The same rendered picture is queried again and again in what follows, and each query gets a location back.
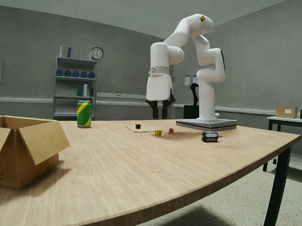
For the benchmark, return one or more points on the beige square mat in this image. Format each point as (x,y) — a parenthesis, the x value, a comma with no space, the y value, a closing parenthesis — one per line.
(143,129)

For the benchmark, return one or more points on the green drink can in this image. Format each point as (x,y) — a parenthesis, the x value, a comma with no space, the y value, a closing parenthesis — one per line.
(84,114)

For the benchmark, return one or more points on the yellow die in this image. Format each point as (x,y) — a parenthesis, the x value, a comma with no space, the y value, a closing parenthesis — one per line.
(158,132)

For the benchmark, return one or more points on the brown cardboard box with flaps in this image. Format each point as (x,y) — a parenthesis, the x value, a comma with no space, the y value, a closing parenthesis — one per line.
(27,152)

